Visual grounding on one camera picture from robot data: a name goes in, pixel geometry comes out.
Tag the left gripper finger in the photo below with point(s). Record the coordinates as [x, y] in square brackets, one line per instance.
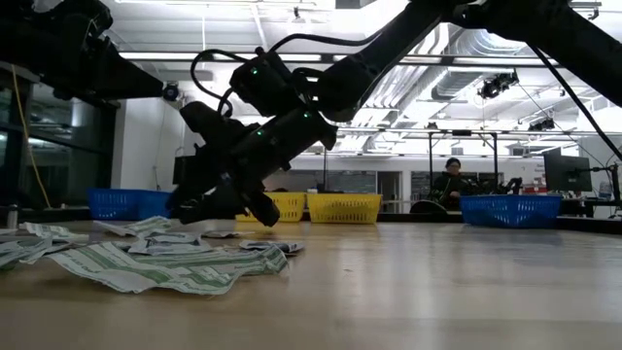
[136, 80]

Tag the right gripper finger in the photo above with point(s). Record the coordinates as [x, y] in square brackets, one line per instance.
[204, 206]
[262, 209]

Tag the black background robot arm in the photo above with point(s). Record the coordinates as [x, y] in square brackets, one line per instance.
[512, 185]

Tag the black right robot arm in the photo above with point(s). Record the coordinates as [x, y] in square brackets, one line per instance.
[379, 63]

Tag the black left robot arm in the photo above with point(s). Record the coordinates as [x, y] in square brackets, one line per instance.
[19, 24]

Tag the yellow plastic basket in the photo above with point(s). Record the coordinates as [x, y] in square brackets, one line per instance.
[291, 206]
[342, 209]

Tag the black computer monitor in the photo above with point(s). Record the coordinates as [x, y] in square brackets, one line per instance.
[177, 170]
[566, 172]

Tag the green striped bandage packet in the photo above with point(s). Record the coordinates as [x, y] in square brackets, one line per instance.
[121, 272]
[233, 260]
[141, 226]
[51, 231]
[24, 250]

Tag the black metal stand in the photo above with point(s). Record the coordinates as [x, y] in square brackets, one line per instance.
[461, 132]
[324, 170]

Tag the blue plastic basket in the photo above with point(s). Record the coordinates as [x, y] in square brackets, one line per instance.
[126, 204]
[510, 211]

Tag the black office chair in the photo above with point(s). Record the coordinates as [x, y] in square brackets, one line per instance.
[427, 208]

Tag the person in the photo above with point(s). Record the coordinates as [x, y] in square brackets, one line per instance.
[452, 187]

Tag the red box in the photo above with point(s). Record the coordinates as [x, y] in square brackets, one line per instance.
[534, 189]

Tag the black ceiling camera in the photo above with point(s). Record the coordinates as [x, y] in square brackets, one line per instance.
[542, 125]
[171, 91]
[498, 85]

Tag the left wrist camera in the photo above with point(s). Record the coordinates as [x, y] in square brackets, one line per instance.
[87, 24]

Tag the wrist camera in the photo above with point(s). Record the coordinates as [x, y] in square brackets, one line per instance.
[87, 24]
[265, 85]

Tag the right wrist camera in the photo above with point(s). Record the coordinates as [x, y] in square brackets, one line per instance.
[265, 85]

